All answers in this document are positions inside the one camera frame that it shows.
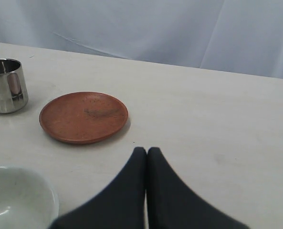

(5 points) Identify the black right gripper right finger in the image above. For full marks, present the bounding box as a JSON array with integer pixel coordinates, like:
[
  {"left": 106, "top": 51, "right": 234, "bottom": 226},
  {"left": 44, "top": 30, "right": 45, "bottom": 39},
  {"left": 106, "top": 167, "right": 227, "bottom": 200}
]
[{"left": 147, "top": 147, "right": 248, "bottom": 229}]

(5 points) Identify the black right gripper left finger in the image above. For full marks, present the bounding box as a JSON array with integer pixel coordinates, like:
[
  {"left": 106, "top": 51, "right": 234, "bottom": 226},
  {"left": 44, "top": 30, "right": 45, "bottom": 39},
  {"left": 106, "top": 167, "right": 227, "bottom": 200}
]
[{"left": 51, "top": 147, "right": 147, "bottom": 229}]

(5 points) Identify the brown round plate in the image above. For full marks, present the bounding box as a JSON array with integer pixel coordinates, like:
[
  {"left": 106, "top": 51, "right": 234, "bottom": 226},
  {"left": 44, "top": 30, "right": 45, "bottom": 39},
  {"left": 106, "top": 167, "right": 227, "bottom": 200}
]
[{"left": 39, "top": 92, "right": 128, "bottom": 144}]

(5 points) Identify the white ceramic bowl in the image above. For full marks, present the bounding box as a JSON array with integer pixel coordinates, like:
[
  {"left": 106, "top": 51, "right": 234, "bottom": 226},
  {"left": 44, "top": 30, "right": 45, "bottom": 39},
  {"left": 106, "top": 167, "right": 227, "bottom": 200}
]
[{"left": 0, "top": 167, "right": 59, "bottom": 229}]

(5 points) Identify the stainless steel cup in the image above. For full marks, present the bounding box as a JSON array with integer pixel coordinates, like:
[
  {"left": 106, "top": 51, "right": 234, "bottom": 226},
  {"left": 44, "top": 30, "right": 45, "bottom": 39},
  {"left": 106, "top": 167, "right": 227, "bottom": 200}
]
[{"left": 0, "top": 58, "right": 29, "bottom": 114}]

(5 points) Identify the white backdrop curtain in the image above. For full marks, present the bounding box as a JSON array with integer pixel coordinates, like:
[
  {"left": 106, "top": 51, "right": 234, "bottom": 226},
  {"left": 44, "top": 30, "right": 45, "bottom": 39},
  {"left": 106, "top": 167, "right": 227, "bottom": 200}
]
[{"left": 0, "top": 0, "right": 283, "bottom": 78}]

